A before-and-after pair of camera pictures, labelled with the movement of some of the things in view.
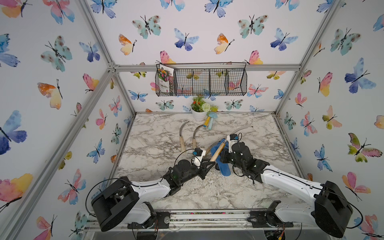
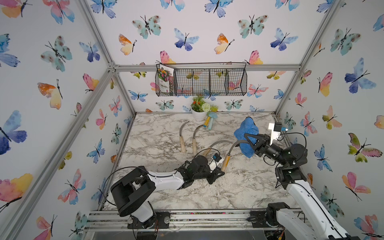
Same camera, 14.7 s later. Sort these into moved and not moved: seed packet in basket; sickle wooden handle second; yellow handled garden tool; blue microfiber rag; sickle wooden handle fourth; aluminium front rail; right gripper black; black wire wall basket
Moved: right gripper black; blue microfiber rag
Not moved: black wire wall basket; aluminium front rail; sickle wooden handle second; seed packet in basket; sickle wooden handle fourth; yellow handled garden tool
